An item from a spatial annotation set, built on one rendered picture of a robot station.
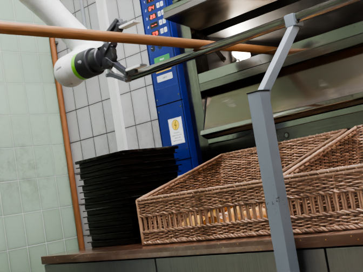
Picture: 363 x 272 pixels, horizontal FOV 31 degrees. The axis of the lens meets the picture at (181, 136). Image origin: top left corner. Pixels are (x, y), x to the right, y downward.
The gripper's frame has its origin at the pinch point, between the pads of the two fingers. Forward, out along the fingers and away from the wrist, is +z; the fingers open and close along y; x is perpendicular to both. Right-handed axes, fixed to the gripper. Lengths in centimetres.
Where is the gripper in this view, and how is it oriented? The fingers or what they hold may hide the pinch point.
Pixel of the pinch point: (138, 43)
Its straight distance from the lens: 198.7
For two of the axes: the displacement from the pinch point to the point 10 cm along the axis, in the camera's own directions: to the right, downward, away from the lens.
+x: -6.8, 0.4, -7.3
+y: 1.5, 9.8, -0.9
